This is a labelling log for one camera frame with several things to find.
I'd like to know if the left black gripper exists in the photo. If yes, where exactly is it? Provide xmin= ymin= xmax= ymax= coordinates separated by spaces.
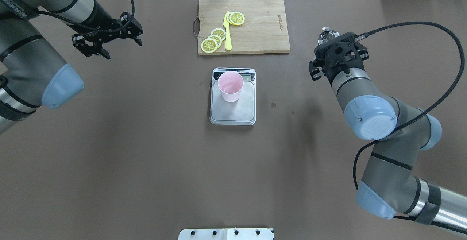
xmin=72 ymin=0 xmax=143 ymax=59

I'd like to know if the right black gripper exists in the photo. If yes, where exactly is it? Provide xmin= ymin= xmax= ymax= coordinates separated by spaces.
xmin=309 ymin=32 xmax=369 ymax=81

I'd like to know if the glass sauce bottle metal spout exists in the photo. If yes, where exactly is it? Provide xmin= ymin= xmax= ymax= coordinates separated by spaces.
xmin=317 ymin=27 xmax=340 ymax=45

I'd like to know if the pink plastic cup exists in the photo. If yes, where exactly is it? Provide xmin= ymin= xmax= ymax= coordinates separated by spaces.
xmin=217 ymin=71 xmax=244 ymax=102

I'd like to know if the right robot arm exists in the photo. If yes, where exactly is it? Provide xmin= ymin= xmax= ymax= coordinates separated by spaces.
xmin=309 ymin=27 xmax=466 ymax=234

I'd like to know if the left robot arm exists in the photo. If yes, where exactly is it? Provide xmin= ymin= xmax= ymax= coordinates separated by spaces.
xmin=0 ymin=0 xmax=143 ymax=133

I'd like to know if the digital kitchen scale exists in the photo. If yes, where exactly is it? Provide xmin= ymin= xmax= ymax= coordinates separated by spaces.
xmin=209 ymin=67 xmax=256 ymax=126

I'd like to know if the bamboo cutting board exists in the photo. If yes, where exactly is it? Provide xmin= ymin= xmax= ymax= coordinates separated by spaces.
xmin=198 ymin=0 xmax=290 ymax=55

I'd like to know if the lemon slice lower left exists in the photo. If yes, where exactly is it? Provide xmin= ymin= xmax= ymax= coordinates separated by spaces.
xmin=200 ymin=38 xmax=219 ymax=54

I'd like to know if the lemon slice upper left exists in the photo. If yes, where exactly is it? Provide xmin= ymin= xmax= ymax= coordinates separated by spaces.
xmin=210 ymin=28 xmax=226 ymax=40

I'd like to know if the lemon slice top right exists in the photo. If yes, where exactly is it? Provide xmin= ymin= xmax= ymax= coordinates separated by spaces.
xmin=227 ymin=12 xmax=245 ymax=26

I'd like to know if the yellow plastic knife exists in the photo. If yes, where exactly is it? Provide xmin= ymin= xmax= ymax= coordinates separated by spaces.
xmin=223 ymin=15 xmax=232 ymax=51

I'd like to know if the lemon slice middle left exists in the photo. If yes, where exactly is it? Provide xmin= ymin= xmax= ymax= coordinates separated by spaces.
xmin=207 ymin=34 xmax=223 ymax=48

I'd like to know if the lemon slice under top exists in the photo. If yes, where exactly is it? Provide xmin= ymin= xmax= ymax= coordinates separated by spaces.
xmin=224 ymin=11 xmax=232 ymax=24

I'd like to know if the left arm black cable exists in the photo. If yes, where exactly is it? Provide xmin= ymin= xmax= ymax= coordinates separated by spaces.
xmin=36 ymin=0 xmax=135 ymax=34

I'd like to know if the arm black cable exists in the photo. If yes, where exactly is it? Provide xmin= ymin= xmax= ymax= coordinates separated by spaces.
xmin=352 ymin=21 xmax=465 ymax=191
xmin=36 ymin=0 xmax=135 ymax=34

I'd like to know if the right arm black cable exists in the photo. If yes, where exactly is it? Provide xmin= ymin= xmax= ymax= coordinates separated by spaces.
xmin=352 ymin=21 xmax=465 ymax=191

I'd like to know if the white metal mount base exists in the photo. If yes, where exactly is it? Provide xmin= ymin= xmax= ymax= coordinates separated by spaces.
xmin=178 ymin=227 xmax=275 ymax=240

